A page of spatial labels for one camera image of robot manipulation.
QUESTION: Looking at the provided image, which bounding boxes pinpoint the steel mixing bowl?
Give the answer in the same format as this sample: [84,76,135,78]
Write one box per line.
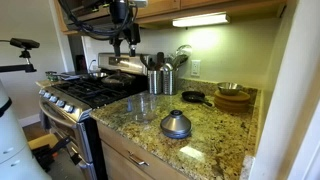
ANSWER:
[217,81,244,97]

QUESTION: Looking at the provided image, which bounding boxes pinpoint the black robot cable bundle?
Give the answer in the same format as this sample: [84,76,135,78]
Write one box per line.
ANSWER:
[57,0,135,42]

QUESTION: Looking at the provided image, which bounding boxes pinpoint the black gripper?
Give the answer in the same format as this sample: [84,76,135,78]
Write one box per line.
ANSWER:
[109,0,142,58]

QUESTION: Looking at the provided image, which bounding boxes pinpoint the wooden spatula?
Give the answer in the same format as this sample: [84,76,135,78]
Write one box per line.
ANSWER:
[155,51,165,71]

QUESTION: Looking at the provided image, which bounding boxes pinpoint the black countertop appliance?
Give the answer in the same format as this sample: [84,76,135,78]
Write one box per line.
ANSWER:
[75,54,89,73]

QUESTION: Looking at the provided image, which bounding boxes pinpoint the wooden wall cabinets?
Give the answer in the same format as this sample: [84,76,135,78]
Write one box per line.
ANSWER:
[128,0,288,28]

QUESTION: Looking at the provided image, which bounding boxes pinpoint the white wall outlet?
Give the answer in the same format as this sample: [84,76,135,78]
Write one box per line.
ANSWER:
[190,59,202,78]

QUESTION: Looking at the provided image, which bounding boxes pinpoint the small glass jar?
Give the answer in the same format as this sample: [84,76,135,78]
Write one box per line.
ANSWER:
[45,70,60,83]

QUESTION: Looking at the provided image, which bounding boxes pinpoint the clear food processor chamber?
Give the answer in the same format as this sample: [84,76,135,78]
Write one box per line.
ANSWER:
[126,92,158,124]

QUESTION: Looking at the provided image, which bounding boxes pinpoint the yellow box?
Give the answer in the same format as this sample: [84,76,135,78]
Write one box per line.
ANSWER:
[27,132,60,151]

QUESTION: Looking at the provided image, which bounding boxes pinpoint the stainless gas stove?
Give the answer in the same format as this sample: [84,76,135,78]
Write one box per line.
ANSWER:
[35,52,150,180]

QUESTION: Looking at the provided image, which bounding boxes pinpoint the small steel pan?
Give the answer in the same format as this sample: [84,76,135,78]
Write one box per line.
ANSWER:
[87,71,110,81]

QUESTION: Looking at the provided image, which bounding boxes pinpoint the silver food processor lid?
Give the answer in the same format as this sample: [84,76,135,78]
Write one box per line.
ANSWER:
[159,109,193,140]

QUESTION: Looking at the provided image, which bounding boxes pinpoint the base cabinet with drawer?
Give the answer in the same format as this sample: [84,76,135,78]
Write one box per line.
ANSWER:
[95,120,192,180]

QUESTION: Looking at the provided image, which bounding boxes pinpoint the dark cooking spoon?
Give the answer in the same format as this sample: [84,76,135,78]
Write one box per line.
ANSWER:
[139,53,150,71]

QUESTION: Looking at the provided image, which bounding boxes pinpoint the steel ladle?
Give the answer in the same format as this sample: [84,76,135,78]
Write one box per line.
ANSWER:
[174,44,194,68]

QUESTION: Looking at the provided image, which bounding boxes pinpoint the black floor stand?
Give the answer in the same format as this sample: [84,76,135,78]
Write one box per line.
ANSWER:
[32,135,73,172]

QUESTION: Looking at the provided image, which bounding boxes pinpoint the small black skillet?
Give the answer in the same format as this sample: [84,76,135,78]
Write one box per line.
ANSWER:
[181,90,214,108]

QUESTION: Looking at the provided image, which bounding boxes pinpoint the black camera on stand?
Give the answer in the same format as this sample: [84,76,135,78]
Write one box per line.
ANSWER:
[0,37,41,74]

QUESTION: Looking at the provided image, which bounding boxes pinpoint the steel pan with lid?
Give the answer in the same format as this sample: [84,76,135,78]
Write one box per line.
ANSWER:
[100,71,137,89]

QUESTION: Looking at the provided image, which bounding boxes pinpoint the perforated steel utensil holder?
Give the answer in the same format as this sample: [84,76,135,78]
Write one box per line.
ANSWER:
[162,68,179,96]
[147,69,164,96]

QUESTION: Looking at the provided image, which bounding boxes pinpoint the metal drawer handle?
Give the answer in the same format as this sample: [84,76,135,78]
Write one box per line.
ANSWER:
[127,151,150,167]

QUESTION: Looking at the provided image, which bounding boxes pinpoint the under-cabinet light bar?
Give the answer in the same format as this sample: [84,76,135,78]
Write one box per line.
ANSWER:
[171,11,231,29]

